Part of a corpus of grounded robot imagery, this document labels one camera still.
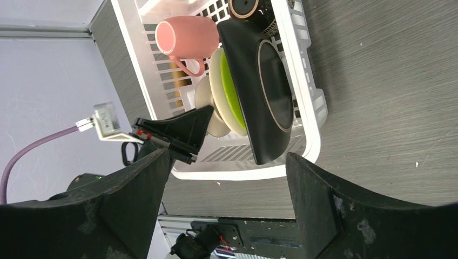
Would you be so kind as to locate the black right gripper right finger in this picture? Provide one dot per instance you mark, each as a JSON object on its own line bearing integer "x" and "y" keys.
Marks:
{"x": 339, "y": 219}

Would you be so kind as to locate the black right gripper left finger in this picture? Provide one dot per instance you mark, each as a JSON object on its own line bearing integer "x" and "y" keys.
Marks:
{"x": 112, "y": 217}

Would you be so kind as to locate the white patterned bowl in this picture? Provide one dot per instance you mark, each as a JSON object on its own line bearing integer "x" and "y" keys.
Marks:
{"x": 219, "y": 95}

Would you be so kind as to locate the green plastic plate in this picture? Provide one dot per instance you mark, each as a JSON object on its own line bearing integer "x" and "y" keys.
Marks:
{"x": 230, "y": 92}

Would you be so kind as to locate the cream pink cup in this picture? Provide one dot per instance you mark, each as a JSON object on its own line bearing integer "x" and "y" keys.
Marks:
{"x": 187, "y": 37}

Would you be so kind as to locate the teal square plate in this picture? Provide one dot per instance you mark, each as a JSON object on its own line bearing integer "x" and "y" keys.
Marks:
{"x": 262, "y": 87}

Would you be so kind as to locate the brown ceramic bowl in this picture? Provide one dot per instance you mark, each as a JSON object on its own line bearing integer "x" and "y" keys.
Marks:
{"x": 258, "y": 12}

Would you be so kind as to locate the white plastic dish rack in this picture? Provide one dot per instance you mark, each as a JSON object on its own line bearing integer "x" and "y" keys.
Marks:
{"x": 159, "y": 94}

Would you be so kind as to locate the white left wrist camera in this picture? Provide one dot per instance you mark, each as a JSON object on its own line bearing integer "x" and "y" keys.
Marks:
{"x": 106, "y": 124}

